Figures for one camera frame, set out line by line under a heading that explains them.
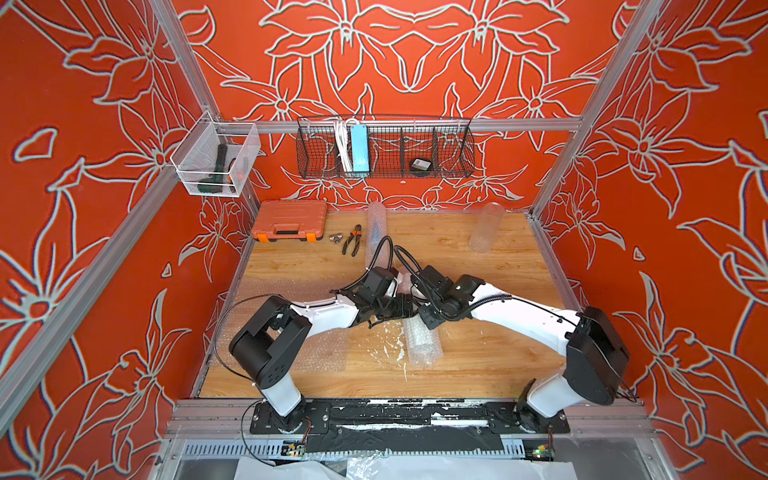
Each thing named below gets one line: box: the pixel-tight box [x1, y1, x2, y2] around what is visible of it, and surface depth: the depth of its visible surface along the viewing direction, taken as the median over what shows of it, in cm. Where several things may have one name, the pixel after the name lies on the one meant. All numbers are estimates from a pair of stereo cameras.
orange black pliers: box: [342, 224, 363, 257], surface depth 112 cm
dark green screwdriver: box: [198, 144, 228, 193], surface depth 82 cm
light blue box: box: [351, 124, 370, 172], surface depth 92 cm
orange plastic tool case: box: [252, 200, 328, 242], surface depth 113 cm
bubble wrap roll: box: [403, 314, 444, 367], surface depth 81 cm
